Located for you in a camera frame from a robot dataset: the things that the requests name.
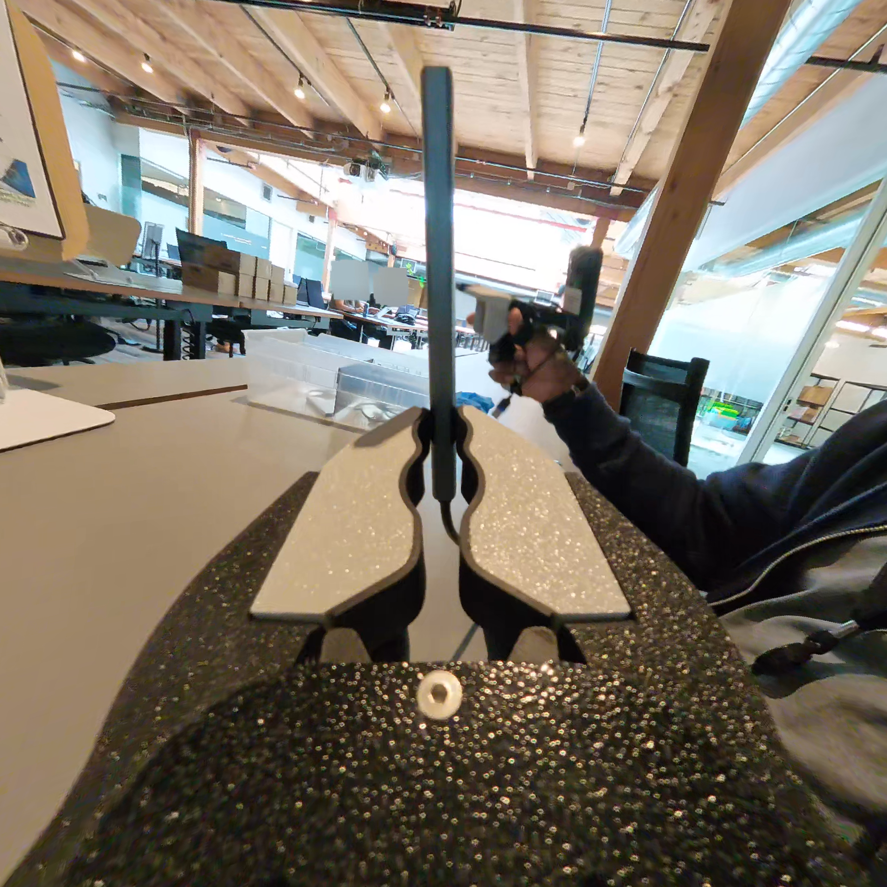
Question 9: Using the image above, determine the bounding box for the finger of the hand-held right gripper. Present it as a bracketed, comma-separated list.
[455, 280, 515, 345]

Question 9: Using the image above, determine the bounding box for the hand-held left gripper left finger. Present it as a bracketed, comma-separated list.
[249, 407, 425, 662]

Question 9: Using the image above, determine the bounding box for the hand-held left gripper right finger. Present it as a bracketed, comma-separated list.
[457, 405, 633, 662]

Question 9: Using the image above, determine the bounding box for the grey usb hub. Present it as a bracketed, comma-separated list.
[421, 66, 458, 503]

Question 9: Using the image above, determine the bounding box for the clear plastic bin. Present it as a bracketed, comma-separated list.
[241, 328, 434, 432]

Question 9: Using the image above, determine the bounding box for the person's right forearm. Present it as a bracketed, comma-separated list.
[544, 383, 770, 591]

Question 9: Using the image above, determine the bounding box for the person's right hand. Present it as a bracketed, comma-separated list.
[488, 307, 589, 403]

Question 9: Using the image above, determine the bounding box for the black wooden chair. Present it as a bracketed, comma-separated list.
[619, 348, 712, 467]

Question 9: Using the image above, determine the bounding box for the stack of cardboard boxes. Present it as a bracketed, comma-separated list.
[182, 246, 301, 304]

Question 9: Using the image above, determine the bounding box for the metal shelving rack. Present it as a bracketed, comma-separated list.
[775, 373, 887, 449]

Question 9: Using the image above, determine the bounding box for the person's torso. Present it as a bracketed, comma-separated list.
[703, 401, 887, 832]

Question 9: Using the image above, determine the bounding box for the black computer screen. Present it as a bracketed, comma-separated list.
[175, 229, 228, 269]

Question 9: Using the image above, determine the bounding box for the white document stand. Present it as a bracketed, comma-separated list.
[0, 224, 117, 453]

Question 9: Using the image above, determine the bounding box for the brown office desk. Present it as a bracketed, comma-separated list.
[0, 267, 344, 361]

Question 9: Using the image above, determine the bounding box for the black office chair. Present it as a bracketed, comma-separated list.
[0, 322, 117, 367]

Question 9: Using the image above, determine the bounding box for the rounded beige board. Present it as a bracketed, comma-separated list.
[82, 204, 144, 268]

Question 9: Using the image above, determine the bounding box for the black lanyard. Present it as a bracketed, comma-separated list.
[752, 601, 887, 678]

